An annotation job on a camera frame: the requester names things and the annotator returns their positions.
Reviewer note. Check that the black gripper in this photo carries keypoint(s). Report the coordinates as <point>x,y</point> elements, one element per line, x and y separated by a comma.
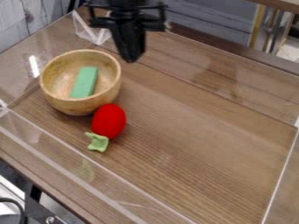
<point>147,17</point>

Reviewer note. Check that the green rectangular stick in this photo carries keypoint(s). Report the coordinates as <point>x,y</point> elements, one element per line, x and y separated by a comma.
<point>85,82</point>

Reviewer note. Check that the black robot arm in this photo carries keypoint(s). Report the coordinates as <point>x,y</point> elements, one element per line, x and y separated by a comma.
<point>126,28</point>

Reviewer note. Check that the brown wooden bowl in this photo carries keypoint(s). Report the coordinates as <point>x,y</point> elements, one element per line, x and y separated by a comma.
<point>59,75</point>

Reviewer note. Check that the clear acrylic stand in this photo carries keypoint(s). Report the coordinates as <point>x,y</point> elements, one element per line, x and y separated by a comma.
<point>94,35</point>

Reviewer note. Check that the red plush strawberry toy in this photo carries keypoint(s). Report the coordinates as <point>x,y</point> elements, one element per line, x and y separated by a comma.
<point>107,124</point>

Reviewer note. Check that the black table leg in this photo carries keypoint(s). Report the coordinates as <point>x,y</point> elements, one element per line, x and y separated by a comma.
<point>33,197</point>

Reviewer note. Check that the gold metal chair frame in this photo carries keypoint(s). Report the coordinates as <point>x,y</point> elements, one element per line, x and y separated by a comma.
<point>270,29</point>

